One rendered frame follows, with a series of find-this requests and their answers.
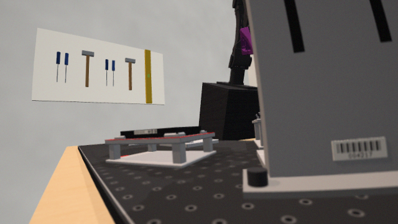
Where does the black cylinder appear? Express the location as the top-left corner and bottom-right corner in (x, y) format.
(247, 167), (268, 188)

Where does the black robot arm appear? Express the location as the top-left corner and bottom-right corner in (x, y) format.
(216, 0), (257, 90)

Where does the grey rectangular frame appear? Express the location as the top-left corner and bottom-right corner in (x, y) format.
(159, 139), (219, 148)

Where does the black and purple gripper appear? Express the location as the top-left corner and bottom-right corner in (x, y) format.
(240, 25), (253, 55)

